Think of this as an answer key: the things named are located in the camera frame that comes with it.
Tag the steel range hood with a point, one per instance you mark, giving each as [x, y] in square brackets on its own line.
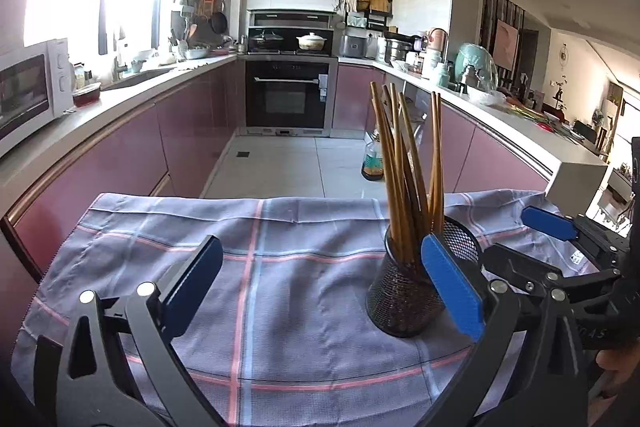
[292, 19]

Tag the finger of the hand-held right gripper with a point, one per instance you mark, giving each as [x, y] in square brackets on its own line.
[510, 264]
[547, 219]

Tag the mint stand mixer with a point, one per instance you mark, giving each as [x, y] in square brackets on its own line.
[475, 62]

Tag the white clay pot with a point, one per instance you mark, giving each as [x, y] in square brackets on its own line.
[311, 43]

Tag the black frying pan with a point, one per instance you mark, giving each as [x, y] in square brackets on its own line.
[218, 23]

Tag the grey plaid tablecloth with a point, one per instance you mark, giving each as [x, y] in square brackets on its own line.
[300, 307]

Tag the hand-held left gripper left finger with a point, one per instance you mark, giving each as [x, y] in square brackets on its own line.
[197, 279]

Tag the silver rice cooker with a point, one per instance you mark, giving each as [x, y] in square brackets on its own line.
[354, 47]

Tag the black wall rack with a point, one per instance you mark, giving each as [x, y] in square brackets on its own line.
[362, 19]

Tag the pink base cabinets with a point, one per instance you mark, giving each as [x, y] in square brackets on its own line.
[495, 157]
[125, 147]

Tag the white microwave oven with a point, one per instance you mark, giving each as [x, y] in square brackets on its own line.
[30, 87]

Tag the mint canister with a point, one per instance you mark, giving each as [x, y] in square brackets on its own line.
[439, 76]

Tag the black built-in oven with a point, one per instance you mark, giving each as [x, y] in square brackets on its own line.
[287, 99]

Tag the black cooking pot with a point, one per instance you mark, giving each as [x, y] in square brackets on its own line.
[266, 42]

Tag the steel sink faucet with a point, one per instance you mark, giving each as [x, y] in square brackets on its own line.
[120, 62]

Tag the black mesh utensil holder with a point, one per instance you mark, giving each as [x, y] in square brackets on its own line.
[400, 302]

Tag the bundle of wooden chopsticks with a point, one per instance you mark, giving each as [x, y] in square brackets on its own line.
[395, 187]

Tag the wooden cutting board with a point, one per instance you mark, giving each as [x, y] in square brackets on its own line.
[379, 1]

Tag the pink electric kettle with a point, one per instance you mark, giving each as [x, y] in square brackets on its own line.
[436, 44]

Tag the cooking oil bottle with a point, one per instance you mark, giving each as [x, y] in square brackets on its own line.
[371, 164]

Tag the steel stockpot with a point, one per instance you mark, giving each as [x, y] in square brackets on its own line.
[399, 51]

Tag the person's right hand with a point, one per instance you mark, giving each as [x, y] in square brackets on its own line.
[620, 367]

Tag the red lidded bowl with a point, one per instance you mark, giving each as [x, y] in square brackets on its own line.
[86, 96]

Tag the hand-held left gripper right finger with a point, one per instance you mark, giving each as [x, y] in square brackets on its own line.
[450, 287]

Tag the framed wall picture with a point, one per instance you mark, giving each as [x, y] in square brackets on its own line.
[505, 44]

